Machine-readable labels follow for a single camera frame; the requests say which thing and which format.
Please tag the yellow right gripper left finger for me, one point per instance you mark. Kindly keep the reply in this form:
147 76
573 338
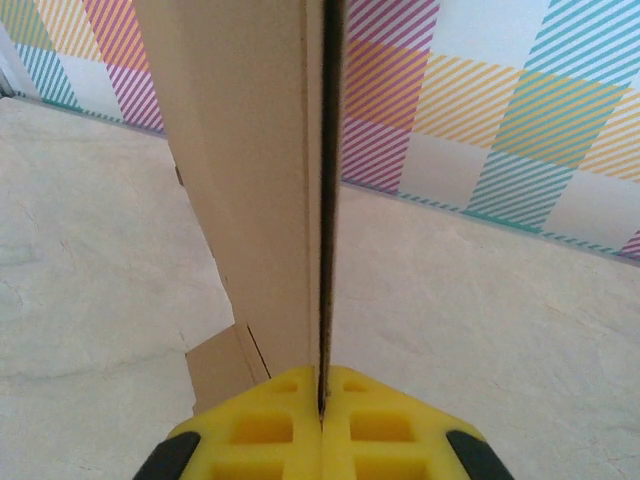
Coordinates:
305 450

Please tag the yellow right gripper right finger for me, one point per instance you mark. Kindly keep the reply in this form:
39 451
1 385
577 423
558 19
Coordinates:
337 450

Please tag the brown cardboard box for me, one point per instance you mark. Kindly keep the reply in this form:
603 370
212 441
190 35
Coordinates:
250 175

